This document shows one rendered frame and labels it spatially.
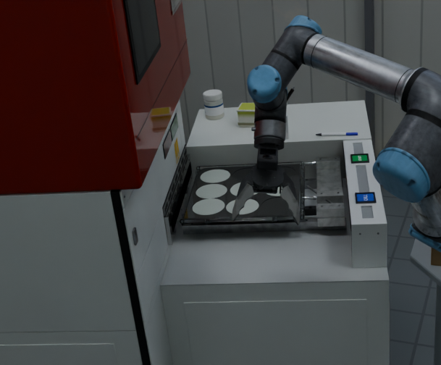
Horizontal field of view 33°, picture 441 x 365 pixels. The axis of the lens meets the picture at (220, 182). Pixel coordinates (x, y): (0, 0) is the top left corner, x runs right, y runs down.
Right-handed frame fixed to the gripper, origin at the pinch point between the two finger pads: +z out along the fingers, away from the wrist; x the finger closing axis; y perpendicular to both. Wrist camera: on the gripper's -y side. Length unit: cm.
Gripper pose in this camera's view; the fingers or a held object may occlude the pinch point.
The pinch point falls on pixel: (265, 224)
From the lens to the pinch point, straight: 169.7
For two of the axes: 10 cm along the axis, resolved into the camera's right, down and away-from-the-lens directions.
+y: 0.2, 2.1, 9.8
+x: -10.0, -0.5, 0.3
